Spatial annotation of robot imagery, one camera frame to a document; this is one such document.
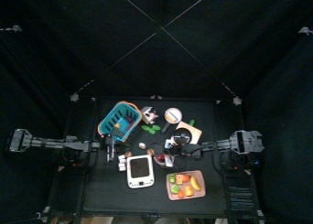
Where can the small green toy vegetable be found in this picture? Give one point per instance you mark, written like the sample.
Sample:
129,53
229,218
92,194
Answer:
191,122

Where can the small white toy carton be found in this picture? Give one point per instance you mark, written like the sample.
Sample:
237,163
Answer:
149,115

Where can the beige toy mushroom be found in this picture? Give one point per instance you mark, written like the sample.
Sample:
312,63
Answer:
142,145

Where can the teal basket orange rim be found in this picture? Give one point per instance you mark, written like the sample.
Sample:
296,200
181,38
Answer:
119,121

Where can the purple toy in basket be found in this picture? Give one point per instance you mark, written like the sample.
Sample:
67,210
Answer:
130,120

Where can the brown toy nut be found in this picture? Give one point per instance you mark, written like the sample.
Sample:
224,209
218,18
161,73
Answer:
129,154
150,151

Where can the yellow toy banana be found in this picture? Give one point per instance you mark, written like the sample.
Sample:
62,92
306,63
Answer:
195,183

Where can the pink food tray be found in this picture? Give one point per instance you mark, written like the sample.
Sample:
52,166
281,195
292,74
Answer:
186,185

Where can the orange toy tomato piece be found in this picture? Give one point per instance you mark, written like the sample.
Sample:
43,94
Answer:
181,194

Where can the black round toy pot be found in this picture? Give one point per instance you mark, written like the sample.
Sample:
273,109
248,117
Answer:
182,135

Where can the wooden cutting board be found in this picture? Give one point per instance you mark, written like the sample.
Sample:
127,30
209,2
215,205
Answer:
194,131

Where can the white toy cubes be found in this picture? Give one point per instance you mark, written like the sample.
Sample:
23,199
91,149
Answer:
122,163

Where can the green toy leaves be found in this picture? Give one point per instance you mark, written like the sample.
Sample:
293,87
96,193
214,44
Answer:
151,129

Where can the red toy apple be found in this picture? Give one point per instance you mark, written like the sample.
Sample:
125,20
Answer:
159,158

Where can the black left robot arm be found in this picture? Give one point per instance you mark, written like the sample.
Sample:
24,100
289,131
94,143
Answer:
48,142

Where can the orange toy food slice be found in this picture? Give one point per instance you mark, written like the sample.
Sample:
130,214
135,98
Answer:
189,190

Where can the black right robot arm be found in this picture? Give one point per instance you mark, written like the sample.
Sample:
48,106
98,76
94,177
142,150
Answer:
236,142

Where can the light green toy piece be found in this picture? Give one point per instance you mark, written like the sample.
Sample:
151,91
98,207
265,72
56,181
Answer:
171,178

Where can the grey frame corner bracket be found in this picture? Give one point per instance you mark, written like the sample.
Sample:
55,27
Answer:
74,97
237,100

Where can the yellow toy in basket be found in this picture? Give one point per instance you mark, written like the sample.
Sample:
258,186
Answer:
117,126

